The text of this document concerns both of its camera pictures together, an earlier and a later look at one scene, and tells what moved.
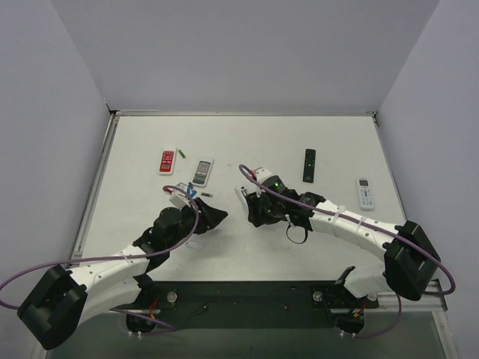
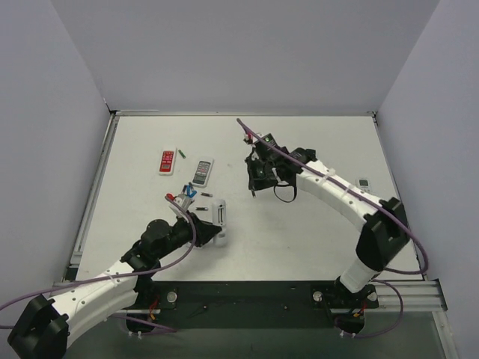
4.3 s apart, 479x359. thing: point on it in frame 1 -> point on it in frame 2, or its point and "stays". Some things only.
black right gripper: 258,206 -> 257,173
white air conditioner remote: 365,194 stays
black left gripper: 202,215 -> 197,232
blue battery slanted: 191,194 stays
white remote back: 242,191 -> 219,218
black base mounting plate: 250,304 stays
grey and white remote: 203,173 stays
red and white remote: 167,161 stays
